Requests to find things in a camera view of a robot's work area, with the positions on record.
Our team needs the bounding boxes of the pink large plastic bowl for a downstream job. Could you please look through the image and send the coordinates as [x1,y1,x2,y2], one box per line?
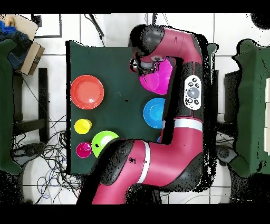
[139,59,174,96]

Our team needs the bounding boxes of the light blue medium bowl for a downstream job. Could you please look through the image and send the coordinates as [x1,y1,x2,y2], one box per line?
[143,97,166,129]

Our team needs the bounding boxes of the orange shallow plastic bowl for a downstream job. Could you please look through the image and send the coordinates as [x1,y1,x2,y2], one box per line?
[70,74,105,110]

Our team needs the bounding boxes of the lemon yellow plastic cup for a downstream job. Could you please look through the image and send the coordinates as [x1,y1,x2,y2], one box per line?
[74,118,93,135]

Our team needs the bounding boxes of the dark green tablecloth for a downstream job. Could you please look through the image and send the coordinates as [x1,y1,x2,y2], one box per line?
[65,40,219,176]

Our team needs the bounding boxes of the crimson plastic cup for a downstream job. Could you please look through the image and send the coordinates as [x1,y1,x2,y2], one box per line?
[75,142,93,159]

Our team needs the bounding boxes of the green cloth covered table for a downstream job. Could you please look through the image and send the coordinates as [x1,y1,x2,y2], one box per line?
[228,39,270,178]
[0,39,23,175]

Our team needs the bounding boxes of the brown cardboard box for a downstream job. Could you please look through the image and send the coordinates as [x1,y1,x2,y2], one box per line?
[20,41,45,76]

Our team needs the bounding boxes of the white boxes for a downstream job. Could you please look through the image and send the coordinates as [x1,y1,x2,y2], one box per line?
[264,77,270,156]

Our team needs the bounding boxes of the tan cardboard sheet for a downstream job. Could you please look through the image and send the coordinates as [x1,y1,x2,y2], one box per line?
[4,14,40,41]

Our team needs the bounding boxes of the black chair frame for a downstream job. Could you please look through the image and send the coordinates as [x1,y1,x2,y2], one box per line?
[12,68,50,144]
[210,69,242,146]

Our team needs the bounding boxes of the black pedestal foot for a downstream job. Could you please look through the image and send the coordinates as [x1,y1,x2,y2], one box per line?
[11,143,46,164]
[216,144,239,166]

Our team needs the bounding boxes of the black square floor frame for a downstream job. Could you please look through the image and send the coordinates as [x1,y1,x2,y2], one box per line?
[31,13,63,39]

